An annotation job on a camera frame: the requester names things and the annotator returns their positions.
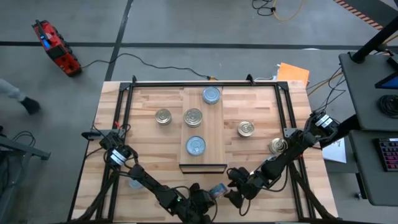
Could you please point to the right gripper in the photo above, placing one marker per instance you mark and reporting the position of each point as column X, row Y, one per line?
column 255, row 187

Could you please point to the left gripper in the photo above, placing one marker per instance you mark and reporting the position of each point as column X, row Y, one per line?
column 201, row 203

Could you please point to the person's forearm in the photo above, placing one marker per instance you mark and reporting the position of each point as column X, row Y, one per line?
column 9, row 88

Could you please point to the silver can teal label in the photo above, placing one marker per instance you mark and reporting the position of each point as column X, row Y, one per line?
column 134, row 185
column 211, row 95
column 195, row 146

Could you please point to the orange folder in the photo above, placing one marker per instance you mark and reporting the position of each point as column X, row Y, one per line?
column 292, row 74

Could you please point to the white paper sheet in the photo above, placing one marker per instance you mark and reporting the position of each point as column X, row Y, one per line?
column 335, row 152

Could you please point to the black keyboard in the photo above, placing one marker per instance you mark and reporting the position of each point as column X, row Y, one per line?
column 390, row 155

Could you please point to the black pole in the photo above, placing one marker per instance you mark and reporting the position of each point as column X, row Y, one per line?
column 373, row 40

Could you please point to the black table frame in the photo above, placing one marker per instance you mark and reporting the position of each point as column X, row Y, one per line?
column 155, row 84

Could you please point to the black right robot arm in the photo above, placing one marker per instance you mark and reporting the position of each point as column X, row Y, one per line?
column 280, row 161

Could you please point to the blue screen tablet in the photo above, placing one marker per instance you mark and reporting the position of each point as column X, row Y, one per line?
column 390, row 82

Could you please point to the wooden shelf black frame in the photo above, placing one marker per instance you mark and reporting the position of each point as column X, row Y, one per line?
column 211, row 124

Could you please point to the person's hand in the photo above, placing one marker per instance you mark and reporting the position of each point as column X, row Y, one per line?
column 31, row 105

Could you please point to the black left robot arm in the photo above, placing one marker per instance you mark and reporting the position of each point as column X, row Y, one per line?
column 149, row 183

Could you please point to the grey metal stand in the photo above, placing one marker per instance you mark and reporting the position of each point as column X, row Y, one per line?
column 25, row 148

